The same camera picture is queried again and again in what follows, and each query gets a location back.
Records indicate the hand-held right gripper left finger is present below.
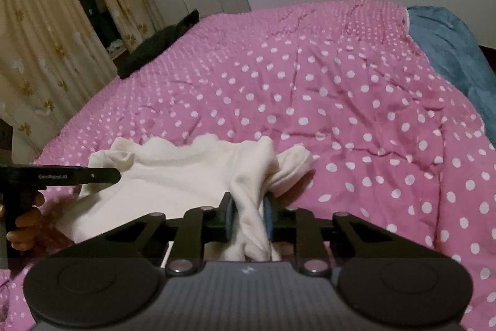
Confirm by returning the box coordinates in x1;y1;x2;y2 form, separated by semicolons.
104;192;237;276

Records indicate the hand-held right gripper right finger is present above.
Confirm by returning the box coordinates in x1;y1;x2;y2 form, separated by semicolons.
263;199;393;276

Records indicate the person's left hand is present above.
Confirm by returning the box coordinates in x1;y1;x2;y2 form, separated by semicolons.
6;191;76;252

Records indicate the blue blanket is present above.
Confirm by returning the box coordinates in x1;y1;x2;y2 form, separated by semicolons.
406;5;496;149

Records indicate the white knit garment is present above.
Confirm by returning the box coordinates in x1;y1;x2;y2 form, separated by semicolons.
54;134;315;262

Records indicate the pink polka-dot blanket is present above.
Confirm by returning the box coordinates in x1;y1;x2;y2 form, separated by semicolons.
0;0;496;331

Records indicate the black cloth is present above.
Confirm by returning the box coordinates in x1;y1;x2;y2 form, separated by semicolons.
116;9;201;79

